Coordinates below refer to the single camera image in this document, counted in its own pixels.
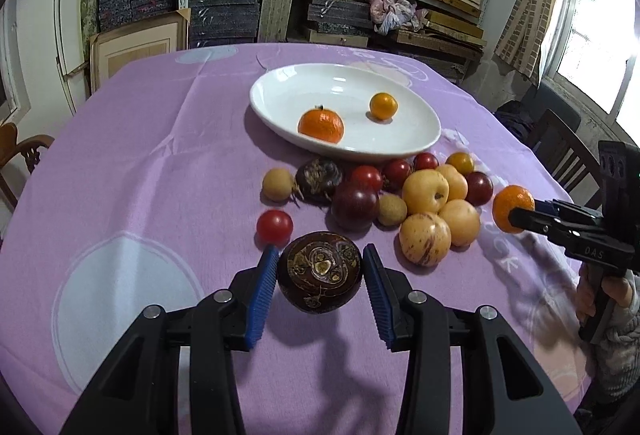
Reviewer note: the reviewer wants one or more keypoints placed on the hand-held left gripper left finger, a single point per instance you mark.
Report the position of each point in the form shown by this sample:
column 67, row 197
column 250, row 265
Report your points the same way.
column 262, row 297

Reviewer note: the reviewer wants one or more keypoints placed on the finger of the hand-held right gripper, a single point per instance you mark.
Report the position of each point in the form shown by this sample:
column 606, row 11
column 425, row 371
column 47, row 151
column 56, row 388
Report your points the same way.
column 522, row 219
column 565, row 210

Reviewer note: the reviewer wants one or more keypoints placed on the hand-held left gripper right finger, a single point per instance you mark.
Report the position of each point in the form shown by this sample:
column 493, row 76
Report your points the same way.
column 377, row 295

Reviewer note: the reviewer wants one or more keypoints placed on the dark round mangosteen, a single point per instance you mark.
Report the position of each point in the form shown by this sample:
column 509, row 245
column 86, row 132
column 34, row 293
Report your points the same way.
column 320, row 272

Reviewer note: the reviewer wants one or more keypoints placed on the yellow plum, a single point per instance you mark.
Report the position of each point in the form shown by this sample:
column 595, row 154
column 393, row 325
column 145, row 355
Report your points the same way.
column 425, row 191
column 457, row 185
column 460, row 221

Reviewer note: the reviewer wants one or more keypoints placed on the red cherry tomato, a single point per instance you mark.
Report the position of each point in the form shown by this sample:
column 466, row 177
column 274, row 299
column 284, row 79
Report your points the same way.
column 396, row 172
column 366, row 176
column 425, row 161
column 274, row 226

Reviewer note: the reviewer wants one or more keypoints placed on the white oval plate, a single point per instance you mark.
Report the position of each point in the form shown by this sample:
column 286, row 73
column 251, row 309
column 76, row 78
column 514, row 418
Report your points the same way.
column 320, row 85

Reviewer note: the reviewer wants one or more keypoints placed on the person's right forearm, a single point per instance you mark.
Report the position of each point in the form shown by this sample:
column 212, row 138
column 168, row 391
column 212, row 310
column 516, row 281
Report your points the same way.
column 622, row 355

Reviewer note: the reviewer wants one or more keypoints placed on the person's right hand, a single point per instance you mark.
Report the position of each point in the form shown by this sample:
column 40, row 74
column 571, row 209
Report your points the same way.
column 582, row 295

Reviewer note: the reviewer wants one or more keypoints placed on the dark slatted wooden chair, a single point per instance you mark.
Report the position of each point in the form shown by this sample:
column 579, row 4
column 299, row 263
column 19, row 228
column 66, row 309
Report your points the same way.
column 565, row 150

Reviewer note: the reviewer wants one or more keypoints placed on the striped yellow pepino melon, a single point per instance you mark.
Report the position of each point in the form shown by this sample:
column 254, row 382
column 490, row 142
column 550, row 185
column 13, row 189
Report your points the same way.
column 425, row 238

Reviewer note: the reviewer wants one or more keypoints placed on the dark bag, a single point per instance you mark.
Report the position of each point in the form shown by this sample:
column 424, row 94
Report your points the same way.
column 515, row 120

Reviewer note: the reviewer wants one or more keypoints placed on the bright daylight window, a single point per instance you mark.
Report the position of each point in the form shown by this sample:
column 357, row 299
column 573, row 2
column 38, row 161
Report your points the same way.
column 595, row 40

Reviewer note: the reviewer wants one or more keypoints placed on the purple tablecloth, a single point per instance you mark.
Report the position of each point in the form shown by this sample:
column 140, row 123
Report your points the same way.
column 150, row 165

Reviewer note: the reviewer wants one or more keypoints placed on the large mandarin orange with stem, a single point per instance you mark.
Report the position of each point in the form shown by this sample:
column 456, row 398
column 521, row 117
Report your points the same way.
column 321, row 125

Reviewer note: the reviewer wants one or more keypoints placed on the small round kumquat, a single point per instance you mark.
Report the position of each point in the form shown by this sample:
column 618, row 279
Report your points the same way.
column 383, row 106

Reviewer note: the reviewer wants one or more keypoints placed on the pink cloth bundle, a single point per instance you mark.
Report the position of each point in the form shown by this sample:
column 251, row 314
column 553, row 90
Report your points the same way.
column 395, row 12

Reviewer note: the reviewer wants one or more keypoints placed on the stack of dark ribboned boxes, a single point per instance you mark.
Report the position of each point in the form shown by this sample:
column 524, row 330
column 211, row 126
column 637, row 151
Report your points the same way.
column 340, row 15

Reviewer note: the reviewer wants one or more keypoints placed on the brown wooden chair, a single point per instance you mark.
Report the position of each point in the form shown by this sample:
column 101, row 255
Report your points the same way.
column 30, row 150

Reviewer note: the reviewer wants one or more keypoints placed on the stack of dark flat boxes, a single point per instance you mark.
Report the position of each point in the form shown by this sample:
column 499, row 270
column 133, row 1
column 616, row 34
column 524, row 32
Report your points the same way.
column 222, row 22

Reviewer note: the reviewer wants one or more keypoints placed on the upright tan woven boxes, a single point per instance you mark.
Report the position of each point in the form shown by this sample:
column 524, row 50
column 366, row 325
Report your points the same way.
column 276, row 15

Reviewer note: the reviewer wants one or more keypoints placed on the white door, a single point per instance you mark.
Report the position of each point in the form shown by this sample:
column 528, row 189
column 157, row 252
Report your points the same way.
column 70, row 25

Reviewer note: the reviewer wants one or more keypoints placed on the large beige picture frame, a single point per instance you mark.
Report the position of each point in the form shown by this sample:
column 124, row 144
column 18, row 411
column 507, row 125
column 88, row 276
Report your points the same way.
column 135, row 50

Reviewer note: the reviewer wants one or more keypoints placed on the white framed wall window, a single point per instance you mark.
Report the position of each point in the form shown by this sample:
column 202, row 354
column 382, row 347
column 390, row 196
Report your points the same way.
column 10, row 65

